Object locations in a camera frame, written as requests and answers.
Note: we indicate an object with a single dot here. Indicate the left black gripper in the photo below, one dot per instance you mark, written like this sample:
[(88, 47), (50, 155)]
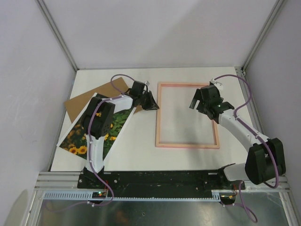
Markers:
[(152, 105)]

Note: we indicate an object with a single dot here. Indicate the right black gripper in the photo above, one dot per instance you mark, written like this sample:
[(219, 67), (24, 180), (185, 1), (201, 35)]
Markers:
[(198, 96)]

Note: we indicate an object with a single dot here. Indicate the pink wooden picture frame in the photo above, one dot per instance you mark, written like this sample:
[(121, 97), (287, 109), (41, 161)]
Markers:
[(157, 137)]

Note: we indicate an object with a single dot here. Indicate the clear acrylic sheet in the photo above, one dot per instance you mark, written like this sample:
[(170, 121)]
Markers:
[(179, 124)]

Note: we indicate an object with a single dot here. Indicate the sunflower photo print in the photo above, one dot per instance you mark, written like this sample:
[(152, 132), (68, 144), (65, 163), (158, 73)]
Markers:
[(75, 139)]

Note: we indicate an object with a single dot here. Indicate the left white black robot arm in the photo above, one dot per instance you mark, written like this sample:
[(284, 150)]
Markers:
[(98, 116)]

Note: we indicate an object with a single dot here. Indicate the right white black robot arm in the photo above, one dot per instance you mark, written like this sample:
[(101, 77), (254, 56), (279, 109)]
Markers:
[(265, 156)]

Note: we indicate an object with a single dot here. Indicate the brown cardboard backing board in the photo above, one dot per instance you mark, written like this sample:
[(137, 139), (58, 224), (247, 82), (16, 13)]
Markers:
[(76, 104)]

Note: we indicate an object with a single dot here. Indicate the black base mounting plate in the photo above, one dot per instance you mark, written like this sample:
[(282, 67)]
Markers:
[(176, 184)]

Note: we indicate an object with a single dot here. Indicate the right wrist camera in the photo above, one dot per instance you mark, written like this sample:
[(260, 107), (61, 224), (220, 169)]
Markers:
[(216, 84)]

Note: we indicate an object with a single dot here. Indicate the aluminium frame rail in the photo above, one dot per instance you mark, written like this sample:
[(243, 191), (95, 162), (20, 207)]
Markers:
[(56, 33)]

